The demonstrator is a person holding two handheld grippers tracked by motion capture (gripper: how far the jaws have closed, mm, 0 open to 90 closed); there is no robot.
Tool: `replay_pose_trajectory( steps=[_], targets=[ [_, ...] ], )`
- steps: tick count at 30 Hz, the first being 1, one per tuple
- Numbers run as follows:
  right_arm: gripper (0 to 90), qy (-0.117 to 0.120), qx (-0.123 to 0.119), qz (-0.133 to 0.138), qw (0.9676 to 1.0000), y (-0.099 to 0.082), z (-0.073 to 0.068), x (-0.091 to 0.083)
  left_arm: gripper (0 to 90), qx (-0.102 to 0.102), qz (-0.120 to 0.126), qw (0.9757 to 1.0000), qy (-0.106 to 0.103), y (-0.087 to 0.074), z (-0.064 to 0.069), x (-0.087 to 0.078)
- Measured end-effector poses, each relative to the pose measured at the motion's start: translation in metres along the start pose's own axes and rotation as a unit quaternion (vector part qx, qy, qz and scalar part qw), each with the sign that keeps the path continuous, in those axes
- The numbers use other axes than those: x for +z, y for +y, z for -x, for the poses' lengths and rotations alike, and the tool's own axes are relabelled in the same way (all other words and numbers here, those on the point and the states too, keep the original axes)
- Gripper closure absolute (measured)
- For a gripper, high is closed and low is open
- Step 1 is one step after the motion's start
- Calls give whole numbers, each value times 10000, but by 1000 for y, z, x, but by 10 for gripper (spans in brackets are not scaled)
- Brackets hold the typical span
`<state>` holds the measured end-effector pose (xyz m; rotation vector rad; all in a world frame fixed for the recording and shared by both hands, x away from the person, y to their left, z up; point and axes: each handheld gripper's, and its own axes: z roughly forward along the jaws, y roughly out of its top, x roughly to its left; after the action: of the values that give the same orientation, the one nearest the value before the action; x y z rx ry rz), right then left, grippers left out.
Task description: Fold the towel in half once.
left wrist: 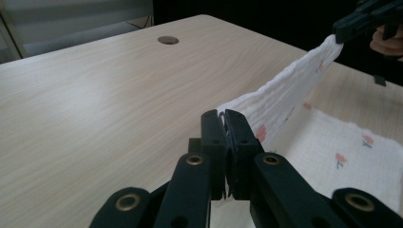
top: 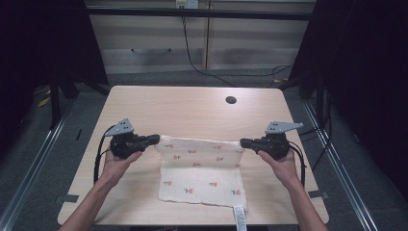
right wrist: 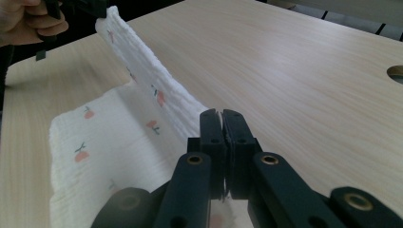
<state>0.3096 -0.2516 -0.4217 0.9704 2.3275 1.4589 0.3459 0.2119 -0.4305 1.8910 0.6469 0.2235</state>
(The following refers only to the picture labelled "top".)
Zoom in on person's left hand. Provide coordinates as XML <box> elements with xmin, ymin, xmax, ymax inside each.
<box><xmin>101</xmin><ymin>147</ymin><xmax>143</xmax><ymax>189</ymax></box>

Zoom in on long black wall cable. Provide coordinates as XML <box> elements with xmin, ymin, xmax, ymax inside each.
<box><xmin>181</xmin><ymin>15</ymin><xmax>293</xmax><ymax>89</ymax></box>

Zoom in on black curtain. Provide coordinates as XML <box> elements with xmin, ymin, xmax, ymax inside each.
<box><xmin>0</xmin><ymin>0</ymin><xmax>109</xmax><ymax>158</ymax></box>
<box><xmin>288</xmin><ymin>0</ymin><xmax>408</xmax><ymax>201</ymax></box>

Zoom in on hand-held gripper black cable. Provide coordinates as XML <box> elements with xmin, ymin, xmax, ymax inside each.
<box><xmin>92</xmin><ymin>133</ymin><xmax>114</xmax><ymax>185</ymax></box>
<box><xmin>288</xmin><ymin>141</ymin><xmax>308</xmax><ymax>188</ymax></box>

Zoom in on left hand-held gripper black cable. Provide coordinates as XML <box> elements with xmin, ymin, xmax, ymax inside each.
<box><xmin>92</xmin><ymin>133</ymin><xmax>114</xmax><ymax>185</ymax></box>

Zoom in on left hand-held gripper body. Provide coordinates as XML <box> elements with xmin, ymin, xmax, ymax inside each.
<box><xmin>104</xmin><ymin>117</ymin><xmax>142</xmax><ymax>160</ymax></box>

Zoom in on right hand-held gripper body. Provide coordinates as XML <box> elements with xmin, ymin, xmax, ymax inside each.
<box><xmin>258</xmin><ymin>120</ymin><xmax>304</xmax><ymax>161</ymax></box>

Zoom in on white floral print cloth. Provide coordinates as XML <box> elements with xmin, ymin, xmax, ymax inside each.
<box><xmin>154</xmin><ymin>134</ymin><xmax>249</xmax><ymax>231</ymax></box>

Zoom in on black horizontal frame bar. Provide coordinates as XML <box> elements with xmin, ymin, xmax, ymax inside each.
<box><xmin>85</xmin><ymin>8</ymin><xmax>317</xmax><ymax>22</ymax></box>

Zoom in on yellow floor marker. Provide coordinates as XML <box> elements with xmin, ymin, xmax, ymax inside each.
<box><xmin>37</xmin><ymin>90</ymin><xmax>52</xmax><ymax>109</ymax></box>

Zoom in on person's right hand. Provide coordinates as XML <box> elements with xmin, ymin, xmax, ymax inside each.
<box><xmin>257</xmin><ymin>148</ymin><xmax>302</xmax><ymax>190</ymax></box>

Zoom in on right hand-held gripper black cable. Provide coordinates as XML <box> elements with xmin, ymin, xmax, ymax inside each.
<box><xmin>288</xmin><ymin>141</ymin><xmax>308</xmax><ymax>188</ymax></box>

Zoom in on white power outlet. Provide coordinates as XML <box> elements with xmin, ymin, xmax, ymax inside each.
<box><xmin>175</xmin><ymin>0</ymin><xmax>200</xmax><ymax>10</ymax></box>

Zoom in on aluminium floor rail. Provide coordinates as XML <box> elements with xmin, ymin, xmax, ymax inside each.
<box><xmin>302</xmin><ymin>100</ymin><xmax>380</xmax><ymax>231</ymax></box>
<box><xmin>0</xmin><ymin>105</ymin><xmax>75</xmax><ymax>231</ymax></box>

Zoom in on grey tape strip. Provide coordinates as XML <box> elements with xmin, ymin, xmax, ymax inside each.
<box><xmin>307</xmin><ymin>190</ymin><xmax>330</xmax><ymax>200</ymax></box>
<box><xmin>55</xmin><ymin>193</ymin><xmax>80</xmax><ymax>204</ymax></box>

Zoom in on black floor cables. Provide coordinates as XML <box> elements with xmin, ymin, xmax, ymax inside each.
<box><xmin>299</xmin><ymin>95</ymin><xmax>334</xmax><ymax>171</ymax></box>

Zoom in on black metal stand post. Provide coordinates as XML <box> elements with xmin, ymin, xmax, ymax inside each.
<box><xmin>49</xmin><ymin>73</ymin><xmax>63</xmax><ymax>130</ymax></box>

